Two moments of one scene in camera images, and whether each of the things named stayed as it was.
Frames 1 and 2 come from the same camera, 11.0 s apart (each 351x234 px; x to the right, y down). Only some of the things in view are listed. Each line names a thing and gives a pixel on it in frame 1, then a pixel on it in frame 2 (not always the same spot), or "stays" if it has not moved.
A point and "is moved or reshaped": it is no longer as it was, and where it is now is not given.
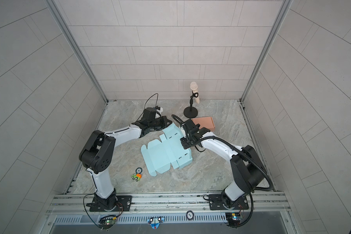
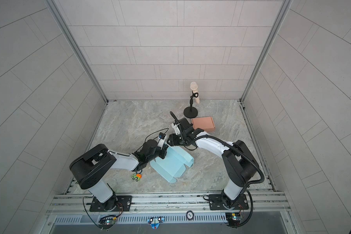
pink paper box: x=207 y=122 stays
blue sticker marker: x=155 y=222 stays
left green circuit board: x=108 y=224 stays
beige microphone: x=194 y=87 stays
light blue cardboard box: x=159 y=155 is moved or reshaped
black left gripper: x=164 y=119 -> x=164 y=151
